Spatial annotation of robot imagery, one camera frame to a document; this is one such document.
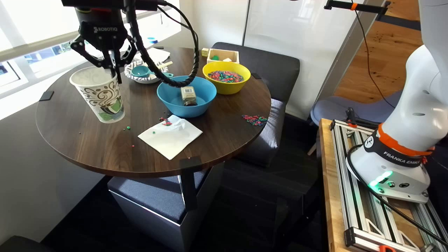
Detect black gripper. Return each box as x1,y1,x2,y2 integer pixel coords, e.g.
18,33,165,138
69,9,140,86

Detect white patterned paper cup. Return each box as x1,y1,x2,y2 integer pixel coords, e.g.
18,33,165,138
69,65,126,124

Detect blue bowl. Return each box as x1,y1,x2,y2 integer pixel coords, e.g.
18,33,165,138
155,74,218,118

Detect colourful candies in bowl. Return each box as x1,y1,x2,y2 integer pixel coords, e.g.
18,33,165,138
207,68,246,83

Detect yellow bowl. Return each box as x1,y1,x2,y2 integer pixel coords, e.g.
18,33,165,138
200,60,252,96

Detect teal plastic scoop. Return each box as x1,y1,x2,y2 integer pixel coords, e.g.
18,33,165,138
130,64,176,79

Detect small patterned plate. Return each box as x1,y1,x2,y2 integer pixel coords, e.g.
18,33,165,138
123,58,165,86

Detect white paper sheet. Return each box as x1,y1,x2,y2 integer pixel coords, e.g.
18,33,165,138
139,46,172,67

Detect small white brown block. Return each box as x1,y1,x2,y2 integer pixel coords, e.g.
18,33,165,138
179,85,199,107

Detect round dark wooden table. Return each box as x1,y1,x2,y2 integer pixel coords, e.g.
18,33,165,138
34,44,273,212

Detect white paper napkin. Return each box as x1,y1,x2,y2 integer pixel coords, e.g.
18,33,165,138
136,113,204,160

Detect small wooden box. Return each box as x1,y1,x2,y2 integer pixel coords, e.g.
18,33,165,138
200,46,241,64

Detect blue-grey ottoman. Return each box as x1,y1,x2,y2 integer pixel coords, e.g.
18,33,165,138
106,162,227,252

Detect colourful candies scattered pile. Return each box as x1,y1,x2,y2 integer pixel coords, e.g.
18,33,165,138
241,111,269,127

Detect black stool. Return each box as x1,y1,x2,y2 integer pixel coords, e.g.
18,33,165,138
0,235,53,252

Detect grey-blue chair seat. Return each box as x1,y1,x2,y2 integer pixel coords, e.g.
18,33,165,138
309,89,406,128

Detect black corrugated cable conduit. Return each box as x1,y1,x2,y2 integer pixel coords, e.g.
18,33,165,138
122,0,202,89

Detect grey window rail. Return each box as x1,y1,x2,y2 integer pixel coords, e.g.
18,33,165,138
0,29,81,62

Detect white board with grey frame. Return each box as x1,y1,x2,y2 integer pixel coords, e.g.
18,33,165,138
241,0,389,120

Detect thin black hanging cable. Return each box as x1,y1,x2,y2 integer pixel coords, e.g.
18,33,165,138
354,9,398,109

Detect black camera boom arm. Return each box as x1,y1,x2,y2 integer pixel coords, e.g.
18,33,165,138
323,0,421,32

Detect aluminium profile frame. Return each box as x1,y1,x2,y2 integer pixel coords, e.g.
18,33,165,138
330,117,448,252

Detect black cable on frame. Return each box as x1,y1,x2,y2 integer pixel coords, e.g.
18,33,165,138
344,141,448,249

